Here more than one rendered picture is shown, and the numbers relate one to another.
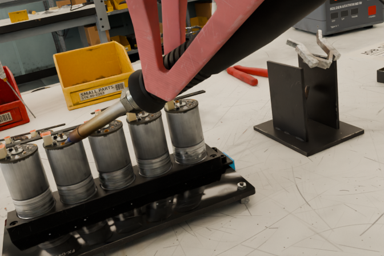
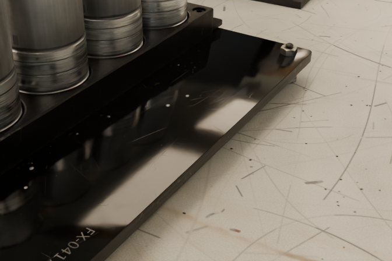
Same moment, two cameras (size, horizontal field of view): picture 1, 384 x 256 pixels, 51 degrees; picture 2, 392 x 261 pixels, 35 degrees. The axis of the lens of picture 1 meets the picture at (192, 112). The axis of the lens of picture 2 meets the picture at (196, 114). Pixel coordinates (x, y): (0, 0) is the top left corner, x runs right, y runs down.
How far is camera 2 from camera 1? 0.18 m
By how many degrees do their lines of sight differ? 38
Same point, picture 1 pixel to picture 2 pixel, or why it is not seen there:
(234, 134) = not seen: outside the picture
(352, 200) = not seen: outside the picture
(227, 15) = not seen: outside the picture
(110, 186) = (55, 83)
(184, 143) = not seen: outside the picture
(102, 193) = (45, 102)
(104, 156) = (52, 8)
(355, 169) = (384, 15)
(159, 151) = not seen: outside the picture
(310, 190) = (361, 48)
